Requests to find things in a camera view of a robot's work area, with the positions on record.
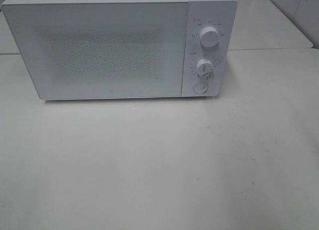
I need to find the white microwave door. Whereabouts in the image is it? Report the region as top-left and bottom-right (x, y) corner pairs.
(3, 2), (187, 100)

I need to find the white microwave knob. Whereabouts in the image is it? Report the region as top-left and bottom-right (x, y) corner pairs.
(195, 59), (215, 79)
(199, 26), (220, 48)

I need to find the white microwave oven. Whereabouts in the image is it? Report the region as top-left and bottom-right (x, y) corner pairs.
(1, 0), (237, 97)

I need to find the round microwave door button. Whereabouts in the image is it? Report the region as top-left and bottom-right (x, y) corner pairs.
(193, 82), (208, 94)

